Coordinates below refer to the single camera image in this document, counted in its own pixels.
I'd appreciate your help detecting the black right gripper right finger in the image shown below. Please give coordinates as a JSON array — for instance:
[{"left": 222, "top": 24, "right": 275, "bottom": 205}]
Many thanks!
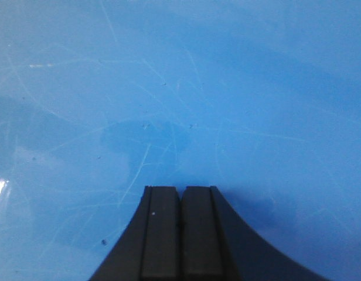
[{"left": 181, "top": 186, "right": 324, "bottom": 280}]

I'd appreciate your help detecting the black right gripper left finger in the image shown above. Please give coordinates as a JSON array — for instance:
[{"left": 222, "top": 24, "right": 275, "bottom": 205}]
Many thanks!
[{"left": 90, "top": 186, "right": 180, "bottom": 280}]

